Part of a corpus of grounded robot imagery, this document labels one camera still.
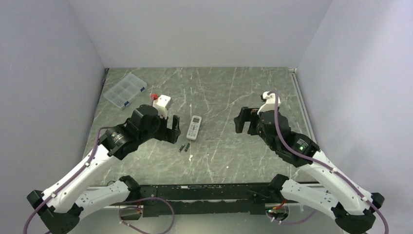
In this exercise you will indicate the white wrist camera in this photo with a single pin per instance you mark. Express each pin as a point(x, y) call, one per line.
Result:
point(162, 104)
point(271, 101)

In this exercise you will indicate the clear plastic compartment box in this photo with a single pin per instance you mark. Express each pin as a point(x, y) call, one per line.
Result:
point(123, 93)

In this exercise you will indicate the white remote control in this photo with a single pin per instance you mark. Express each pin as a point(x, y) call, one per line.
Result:
point(194, 128)

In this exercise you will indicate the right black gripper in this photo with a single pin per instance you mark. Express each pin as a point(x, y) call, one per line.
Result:
point(246, 114)

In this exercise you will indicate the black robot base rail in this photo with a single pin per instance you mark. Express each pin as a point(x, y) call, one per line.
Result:
point(202, 199)

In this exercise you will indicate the black green battery left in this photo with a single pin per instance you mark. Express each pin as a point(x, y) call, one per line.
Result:
point(181, 148)

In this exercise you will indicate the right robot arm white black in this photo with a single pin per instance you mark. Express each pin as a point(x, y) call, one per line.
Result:
point(350, 206)

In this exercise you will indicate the black green battery right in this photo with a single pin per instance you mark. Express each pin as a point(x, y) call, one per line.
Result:
point(187, 147)

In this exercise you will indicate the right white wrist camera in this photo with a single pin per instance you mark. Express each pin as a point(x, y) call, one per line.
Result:
point(271, 101)

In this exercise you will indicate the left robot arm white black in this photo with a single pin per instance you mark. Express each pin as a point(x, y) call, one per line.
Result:
point(64, 204)

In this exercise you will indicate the black green battery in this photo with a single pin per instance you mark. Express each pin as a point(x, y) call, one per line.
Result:
point(181, 148)
point(187, 147)

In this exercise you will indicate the aluminium rail right edge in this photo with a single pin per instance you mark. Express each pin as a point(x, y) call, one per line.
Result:
point(292, 73)

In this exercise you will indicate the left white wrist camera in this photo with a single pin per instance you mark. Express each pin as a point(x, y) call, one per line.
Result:
point(162, 104)

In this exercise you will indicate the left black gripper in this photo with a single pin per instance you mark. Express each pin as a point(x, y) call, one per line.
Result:
point(169, 134)

